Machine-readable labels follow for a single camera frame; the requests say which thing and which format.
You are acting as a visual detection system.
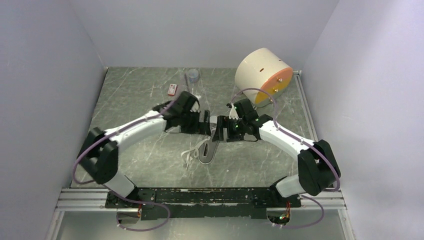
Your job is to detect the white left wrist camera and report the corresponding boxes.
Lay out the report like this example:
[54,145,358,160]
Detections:
[190,95,202,112]

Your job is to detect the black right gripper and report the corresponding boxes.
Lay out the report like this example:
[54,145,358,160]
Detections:
[211,115,246,143]

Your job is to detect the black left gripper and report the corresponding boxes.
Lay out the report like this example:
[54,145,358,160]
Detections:
[179,108,211,136]

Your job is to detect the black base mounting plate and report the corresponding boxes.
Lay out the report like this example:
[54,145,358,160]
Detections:
[104,187,301,220]

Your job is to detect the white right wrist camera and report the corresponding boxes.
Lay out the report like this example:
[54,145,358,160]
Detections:
[228,105,239,120]

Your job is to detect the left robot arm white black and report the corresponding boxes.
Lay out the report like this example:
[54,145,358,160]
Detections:
[74,91,211,208]

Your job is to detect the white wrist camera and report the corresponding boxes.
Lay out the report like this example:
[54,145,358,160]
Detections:
[190,95,202,112]
[228,105,239,120]

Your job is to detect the grey canvas sneaker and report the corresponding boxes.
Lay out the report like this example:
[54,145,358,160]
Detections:
[198,115,219,165]

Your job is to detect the small red white box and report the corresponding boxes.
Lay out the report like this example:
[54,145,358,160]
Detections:
[167,83,178,96]

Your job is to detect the cream cylinder orange lid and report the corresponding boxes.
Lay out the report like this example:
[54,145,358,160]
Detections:
[234,47,294,108]

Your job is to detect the aluminium frame rail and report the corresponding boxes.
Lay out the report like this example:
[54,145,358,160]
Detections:
[44,70,357,240]

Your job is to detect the small clear plastic cup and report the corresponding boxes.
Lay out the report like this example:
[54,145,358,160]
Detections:
[187,68,200,84]

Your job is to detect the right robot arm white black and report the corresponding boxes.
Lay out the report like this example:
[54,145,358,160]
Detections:
[209,99,341,207]

